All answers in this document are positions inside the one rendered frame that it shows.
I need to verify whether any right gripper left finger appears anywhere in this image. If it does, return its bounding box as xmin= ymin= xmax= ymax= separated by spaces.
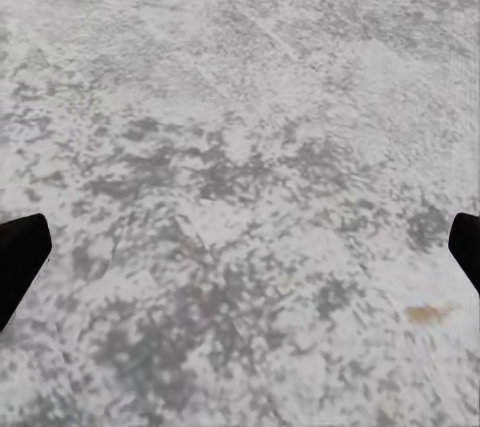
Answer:
xmin=0 ymin=213 xmax=52 ymax=332

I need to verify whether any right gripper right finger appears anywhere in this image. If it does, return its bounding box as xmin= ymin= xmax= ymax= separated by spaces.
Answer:
xmin=448 ymin=212 xmax=480 ymax=294

